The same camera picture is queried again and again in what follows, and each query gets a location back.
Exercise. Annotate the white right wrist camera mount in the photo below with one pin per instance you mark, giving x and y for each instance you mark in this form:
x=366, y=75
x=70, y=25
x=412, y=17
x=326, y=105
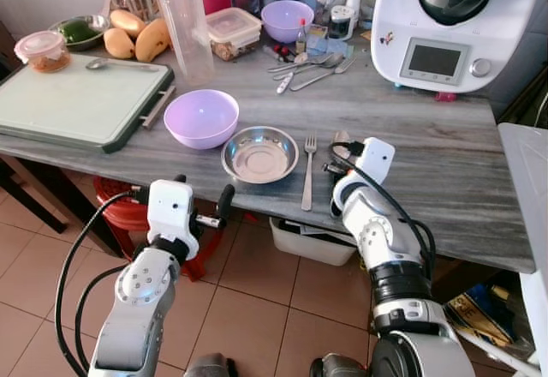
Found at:
x=376, y=159

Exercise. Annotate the green bell pepper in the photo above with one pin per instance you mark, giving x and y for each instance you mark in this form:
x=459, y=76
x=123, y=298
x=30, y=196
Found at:
x=79, y=31

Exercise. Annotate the small red capped sauce bottle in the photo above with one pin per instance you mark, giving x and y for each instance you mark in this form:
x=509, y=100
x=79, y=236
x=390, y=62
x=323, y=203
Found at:
x=301, y=36

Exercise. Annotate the round pink lidded food tub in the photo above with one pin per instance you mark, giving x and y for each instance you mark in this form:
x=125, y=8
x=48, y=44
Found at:
x=43, y=51

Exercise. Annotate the white plastic side table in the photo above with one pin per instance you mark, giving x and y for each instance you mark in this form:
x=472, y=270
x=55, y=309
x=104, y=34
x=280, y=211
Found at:
x=527, y=188

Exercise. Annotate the clear bottle orange cap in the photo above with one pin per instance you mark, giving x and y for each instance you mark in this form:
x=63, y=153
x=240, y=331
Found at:
x=186, y=30

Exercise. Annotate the white kitchen food processor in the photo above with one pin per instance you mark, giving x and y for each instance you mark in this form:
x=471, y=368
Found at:
x=402, y=17

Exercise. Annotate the steel bowl with vegetables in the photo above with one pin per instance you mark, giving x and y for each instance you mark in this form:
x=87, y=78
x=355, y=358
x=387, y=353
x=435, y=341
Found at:
x=86, y=43

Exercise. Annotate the red plastic stool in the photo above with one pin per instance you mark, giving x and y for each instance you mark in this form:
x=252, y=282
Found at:
x=120, y=210

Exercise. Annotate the small white kitchen appliance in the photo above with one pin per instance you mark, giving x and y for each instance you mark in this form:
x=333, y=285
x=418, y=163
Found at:
x=345, y=17

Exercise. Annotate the steel dinner fork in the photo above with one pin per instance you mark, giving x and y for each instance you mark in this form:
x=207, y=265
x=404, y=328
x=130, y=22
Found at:
x=308, y=171

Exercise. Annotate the steel table spoon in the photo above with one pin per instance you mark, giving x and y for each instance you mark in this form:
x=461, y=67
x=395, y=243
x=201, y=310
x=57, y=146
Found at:
x=342, y=139

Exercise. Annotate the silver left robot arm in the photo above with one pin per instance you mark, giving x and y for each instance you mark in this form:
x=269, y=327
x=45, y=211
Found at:
x=141, y=296

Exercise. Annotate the small purple plastic bowl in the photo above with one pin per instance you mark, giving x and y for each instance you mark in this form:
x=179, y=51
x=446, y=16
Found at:
x=287, y=20

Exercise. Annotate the yellow mango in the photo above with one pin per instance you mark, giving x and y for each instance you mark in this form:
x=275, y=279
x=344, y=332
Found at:
x=118, y=44
x=154, y=41
x=128, y=22

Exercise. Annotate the long steel spoon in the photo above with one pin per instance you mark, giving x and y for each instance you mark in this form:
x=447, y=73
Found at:
x=96, y=63

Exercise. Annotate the large purple plastic bowl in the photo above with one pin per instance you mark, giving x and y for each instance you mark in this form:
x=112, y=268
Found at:
x=201, y=118

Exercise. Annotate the yellow blue printed bag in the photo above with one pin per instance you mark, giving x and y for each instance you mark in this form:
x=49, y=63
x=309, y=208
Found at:
x=479, y=313

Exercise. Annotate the white plastic bin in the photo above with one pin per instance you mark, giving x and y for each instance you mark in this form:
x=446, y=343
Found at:
x=312, y=244

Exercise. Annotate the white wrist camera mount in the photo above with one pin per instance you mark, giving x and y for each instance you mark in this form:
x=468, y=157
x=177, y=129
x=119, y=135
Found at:
x=169, y=207
x=376, y=159

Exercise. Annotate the green rimmed cutting board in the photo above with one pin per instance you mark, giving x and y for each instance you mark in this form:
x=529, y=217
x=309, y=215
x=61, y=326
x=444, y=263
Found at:
x=73, y=103

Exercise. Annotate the grey robot left foot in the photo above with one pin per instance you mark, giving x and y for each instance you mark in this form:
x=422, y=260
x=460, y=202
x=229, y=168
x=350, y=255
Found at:
x=210, y=366

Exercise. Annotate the shallow steel bowl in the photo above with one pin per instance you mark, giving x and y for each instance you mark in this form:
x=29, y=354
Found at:
x=259, y=156

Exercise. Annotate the square clear food container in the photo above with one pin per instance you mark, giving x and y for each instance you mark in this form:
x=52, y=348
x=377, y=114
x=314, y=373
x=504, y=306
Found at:
x=233, y=30

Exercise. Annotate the grey robot foot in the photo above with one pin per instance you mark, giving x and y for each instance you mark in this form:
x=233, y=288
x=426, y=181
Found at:
x=341, y=367
x=210, y=366

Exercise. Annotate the grey robot right foot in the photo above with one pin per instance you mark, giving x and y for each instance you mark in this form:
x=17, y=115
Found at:
x=341, y=367

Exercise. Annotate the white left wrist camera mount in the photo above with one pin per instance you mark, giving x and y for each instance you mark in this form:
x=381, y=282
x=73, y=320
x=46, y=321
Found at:
x=169, y=207

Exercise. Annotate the steel serving spoon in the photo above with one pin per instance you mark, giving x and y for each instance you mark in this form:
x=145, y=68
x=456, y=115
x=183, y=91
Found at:
x=321, y=61

